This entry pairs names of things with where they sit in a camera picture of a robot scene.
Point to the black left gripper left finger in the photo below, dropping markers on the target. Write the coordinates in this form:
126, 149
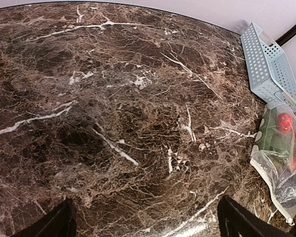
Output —
59, 222

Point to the green fake vegetable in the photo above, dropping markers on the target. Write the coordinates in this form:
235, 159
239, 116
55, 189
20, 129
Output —
270, 137

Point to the clear zip top bag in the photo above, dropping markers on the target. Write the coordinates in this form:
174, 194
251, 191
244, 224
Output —
278, 170

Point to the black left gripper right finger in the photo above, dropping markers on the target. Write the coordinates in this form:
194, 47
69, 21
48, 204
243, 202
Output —
235, 221

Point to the red fake tomato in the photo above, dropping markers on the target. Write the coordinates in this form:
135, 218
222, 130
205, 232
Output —
285, 122

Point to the black corner frame post right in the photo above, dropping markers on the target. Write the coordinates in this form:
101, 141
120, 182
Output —
287, 36

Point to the light blue perforated basket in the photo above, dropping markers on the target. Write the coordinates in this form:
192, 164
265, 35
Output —
270, 75

